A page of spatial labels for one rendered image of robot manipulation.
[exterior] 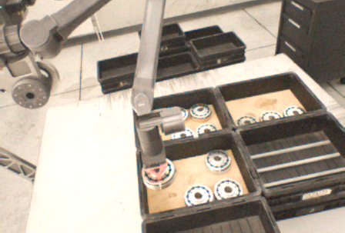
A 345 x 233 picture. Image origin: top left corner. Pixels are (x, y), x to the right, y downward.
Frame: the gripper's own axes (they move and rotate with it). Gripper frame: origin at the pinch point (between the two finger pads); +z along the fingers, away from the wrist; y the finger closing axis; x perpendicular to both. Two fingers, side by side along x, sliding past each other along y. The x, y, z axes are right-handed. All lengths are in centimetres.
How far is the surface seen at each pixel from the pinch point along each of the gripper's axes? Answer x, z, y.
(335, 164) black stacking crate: -66, 22, 3
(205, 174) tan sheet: -17.3, 22.6, 10.0
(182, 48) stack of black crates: -36, 57, 173
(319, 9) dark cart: -131, 20, 127
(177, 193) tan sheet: -5.0, 22.7, 4.5
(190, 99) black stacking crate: -20, 17, 50
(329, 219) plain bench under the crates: -59, 35, -11
